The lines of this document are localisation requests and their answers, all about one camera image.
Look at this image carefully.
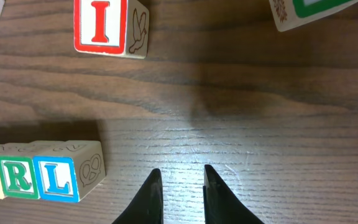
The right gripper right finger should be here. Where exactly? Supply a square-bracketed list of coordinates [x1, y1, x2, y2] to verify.
[203, 164, 264, 224]

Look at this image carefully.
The red letter I block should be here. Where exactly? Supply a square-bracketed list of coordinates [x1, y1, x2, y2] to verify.
[73, 0, 150, 59]

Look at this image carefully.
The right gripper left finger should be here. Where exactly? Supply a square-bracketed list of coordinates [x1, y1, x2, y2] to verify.
[112, 169, 163, 224]

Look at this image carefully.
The blue letter L block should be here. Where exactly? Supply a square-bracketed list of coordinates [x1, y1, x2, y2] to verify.
[33, 141, 106, 203]

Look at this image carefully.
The green letter R block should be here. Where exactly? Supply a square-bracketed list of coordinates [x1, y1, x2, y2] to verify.
[0, 142, 40, 200]

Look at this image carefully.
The green letter B block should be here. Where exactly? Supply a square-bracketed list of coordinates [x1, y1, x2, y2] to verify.
[269, 0, 358, 32]

